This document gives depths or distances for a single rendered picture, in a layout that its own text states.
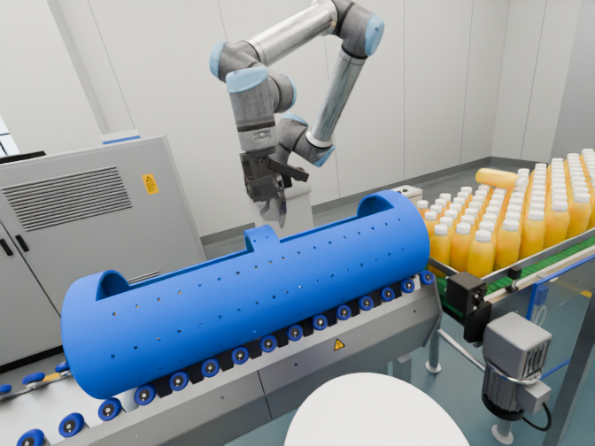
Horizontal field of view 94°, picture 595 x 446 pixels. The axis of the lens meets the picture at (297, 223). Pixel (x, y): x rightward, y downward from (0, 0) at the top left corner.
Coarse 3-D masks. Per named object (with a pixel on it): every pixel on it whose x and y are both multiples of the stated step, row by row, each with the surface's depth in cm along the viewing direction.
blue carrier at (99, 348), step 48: (384, 192) 85; (288, 240) 92; (336, 240) 70; (384, 240) 73; (96, 288) 59; (144, 288) 59; (192, 288) 60; (240, 288) 62; (288, 288) 65; (336, 288) 70; (96, 336) 54; (144, 336) 57; (192, 336) 60; (240, 336) 65; (96, 384) 55
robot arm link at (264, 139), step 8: (264, 128) 61; (272, 128) 62; (240, 136) 62; (248, 136) 61; (256, 136) 61; (264, 136) 61; (272, 136) 62; (240, 144) 64; (248, 144) 62; (256, 144) 62; (264, 144) 62; (272, 144) 63
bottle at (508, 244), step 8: (504, 232) 88; (512, 232) 87; (504, 240) 88; (512, 240) 87; (520, 240) 87; (496, 248) 92; (504, 248) 89; (512, 248) 88; (496, 256) 92; (504, 256) 90; (512, 256) 89; (496, 264) 93; (504, 264) 91
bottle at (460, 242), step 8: (456, 232) 91; (456, 240) 91; (464, 240) 90; (472, 240) 90; (456, 248) 92; (464, 248) 90; (456, 256) 93; (464, 256) 91; (456, 264) 94; (464, 264) 92
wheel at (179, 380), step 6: (174, 372) 67; (180, 372) 67; (186, 372) 68; (174, 378) 66; (180, 378) 66; (186, 378) 66; (174, 384) 66; (180, 384) 66; (186, 384) 66; (174, 390) 65; (180, 390) 66
